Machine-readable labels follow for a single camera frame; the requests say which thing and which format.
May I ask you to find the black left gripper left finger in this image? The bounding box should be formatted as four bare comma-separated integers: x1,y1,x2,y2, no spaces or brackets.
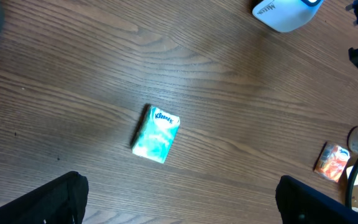
0,171,89,224

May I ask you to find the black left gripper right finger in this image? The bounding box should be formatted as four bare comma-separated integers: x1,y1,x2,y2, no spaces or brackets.
275,175,358,224

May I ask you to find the orange tissue packet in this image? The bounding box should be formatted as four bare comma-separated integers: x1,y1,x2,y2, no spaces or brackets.
314,142,351,182

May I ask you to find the green Kleenex tissue pack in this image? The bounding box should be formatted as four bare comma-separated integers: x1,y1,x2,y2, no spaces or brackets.
132,105,180,164

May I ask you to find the white barcode scanner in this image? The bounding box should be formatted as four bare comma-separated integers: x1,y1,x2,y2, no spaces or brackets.
252,0,324,33

